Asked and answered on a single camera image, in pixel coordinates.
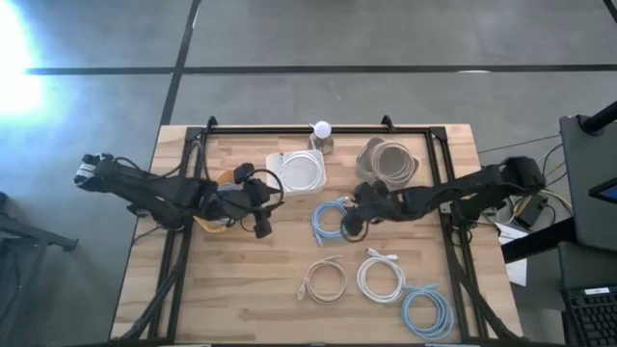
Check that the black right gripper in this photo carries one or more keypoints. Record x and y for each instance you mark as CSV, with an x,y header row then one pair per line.
x,y
381,205

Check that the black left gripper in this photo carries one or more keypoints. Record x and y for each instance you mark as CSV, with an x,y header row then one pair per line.
x,y
241,197

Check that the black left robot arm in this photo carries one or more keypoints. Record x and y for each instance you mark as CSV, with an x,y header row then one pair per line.
x,y
144,185

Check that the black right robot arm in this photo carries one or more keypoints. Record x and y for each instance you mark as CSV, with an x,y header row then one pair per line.
x,y
458,190

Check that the white plastic bin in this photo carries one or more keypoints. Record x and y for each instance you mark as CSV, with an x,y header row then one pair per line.
x,y
272,185

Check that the grey plastic bin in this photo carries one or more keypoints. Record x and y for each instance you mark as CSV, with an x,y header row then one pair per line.
x,y
361,168

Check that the orange plastic bin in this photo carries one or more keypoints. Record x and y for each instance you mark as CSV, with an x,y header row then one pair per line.
x,y
207,224

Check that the white ball lamp metal base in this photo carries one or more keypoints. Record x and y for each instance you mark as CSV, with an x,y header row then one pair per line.
x,y
322,129

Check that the black power adapter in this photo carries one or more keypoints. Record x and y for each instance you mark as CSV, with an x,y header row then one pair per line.
x,y
530,212

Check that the white paper sheet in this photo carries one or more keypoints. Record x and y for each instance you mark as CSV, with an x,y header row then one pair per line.
x,y
518,272

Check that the black desk beam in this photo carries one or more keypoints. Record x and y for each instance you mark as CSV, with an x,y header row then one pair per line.
x,y
540,243

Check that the black metal stand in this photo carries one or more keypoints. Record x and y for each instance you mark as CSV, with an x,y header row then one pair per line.
x,y
38,236

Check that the grey monitor back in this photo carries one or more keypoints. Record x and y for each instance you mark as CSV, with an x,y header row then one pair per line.
x,y
588,217

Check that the small tablet screen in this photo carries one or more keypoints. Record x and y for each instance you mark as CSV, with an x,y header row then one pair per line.
x,y
608,192

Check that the black pole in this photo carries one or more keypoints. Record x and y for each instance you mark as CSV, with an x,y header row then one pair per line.
x,y
600,120

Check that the black laptop with keyboard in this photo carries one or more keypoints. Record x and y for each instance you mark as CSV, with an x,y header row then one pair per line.
x,y
593,323

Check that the black metal table frame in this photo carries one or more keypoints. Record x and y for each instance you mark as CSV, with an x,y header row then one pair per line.
x,y
410,130

